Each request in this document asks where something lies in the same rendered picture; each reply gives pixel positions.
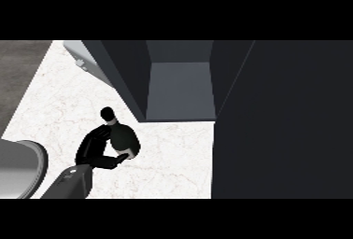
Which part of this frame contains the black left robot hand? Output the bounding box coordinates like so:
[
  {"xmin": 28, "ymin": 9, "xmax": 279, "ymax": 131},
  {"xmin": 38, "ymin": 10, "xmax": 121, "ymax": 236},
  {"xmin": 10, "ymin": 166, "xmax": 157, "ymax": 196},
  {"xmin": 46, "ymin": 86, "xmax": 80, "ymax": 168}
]
[{"xmin": 74, "ymin": 124, "xmax": 132, "ymax": 171}]

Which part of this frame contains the dark green wine bottle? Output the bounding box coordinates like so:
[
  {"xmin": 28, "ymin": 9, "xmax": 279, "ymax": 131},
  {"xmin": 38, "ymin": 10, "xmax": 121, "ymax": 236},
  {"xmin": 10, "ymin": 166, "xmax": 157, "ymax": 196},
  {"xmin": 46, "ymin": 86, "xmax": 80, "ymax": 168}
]
[{"xmin": 99, "ymin": 106, "xmax": 142, "ymax": 161}]

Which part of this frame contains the pale grey cabinet door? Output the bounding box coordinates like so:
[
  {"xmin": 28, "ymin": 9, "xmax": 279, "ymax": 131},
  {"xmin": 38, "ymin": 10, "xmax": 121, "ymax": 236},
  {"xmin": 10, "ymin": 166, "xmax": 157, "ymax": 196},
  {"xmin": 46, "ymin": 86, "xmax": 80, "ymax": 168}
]
[{"xmin": 62, "ymin": 40, "xmax": 115, "ymax": 88}]

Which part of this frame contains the dark grey open cabinet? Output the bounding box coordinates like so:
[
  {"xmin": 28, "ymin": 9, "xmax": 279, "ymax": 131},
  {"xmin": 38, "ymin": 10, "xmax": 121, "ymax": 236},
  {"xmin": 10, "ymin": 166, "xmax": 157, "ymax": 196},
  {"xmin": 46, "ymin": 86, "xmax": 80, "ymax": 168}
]
[{"xmin": 81, "ymin": 40, "xmax": 257, "ymax": 123}]

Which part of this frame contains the dark grey cabinet door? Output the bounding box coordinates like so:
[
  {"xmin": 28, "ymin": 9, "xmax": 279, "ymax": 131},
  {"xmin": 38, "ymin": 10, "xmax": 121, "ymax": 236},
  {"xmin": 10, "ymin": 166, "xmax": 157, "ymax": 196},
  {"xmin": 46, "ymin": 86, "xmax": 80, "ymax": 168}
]
[{"xmin": 210, "ymin": 40, "xmax": 353, "ymax": 200}]

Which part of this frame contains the grey round appliance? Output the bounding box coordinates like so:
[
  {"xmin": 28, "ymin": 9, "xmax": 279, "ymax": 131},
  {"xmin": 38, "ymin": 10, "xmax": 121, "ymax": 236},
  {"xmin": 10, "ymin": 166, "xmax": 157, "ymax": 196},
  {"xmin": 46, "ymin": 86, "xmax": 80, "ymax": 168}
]
[{"xmin": 0, "ymin": 138, "xmax": 50, "ymax": 200}]

